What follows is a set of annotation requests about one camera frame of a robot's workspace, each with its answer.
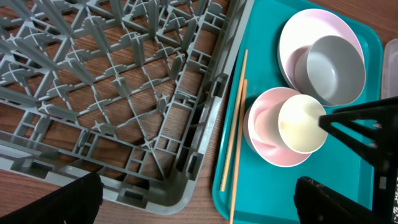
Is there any clear plastic bin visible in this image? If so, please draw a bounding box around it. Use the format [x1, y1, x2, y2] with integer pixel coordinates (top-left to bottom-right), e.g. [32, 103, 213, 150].
[381, 39, 398, 99]

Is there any wooden chopstick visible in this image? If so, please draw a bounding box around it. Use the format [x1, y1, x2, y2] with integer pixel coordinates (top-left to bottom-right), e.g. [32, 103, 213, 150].
[229, 79, 248, 224]
[220, 49, 248, 192]

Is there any wooden chopstick right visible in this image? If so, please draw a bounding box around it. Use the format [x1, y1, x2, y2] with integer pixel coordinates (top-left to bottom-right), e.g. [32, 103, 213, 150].
[229, 79, 248, 224]

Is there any wooden chopstick left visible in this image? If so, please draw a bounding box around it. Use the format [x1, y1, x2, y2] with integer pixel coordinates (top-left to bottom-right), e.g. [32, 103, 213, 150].
[220, 49, 248, 192]

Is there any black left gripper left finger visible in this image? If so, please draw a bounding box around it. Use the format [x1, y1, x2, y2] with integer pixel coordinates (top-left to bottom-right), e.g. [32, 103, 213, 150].
[1, 172, 104, 224]

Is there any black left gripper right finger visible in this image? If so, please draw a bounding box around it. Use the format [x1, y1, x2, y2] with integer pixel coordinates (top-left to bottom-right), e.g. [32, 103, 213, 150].
[294, 176, 386, 224]

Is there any grey bowl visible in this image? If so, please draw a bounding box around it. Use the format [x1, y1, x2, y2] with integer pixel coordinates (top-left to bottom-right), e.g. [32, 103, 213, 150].
[294, 35, 366, 106]

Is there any grey dishwasher rack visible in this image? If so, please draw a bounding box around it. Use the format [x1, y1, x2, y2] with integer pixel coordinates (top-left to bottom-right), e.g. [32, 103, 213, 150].
[1, 1, 254, 215]

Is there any large white pink plate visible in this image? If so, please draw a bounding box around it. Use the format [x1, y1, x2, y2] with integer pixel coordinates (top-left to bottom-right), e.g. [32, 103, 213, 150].
[277, 9, 364, 90]

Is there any black food waste tray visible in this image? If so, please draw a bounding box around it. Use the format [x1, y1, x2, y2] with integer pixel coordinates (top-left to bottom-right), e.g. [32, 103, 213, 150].
[372, 169, 397, 223]

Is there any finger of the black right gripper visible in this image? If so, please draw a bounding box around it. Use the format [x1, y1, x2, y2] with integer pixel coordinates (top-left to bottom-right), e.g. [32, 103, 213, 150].
[318, 96, 397, 171]

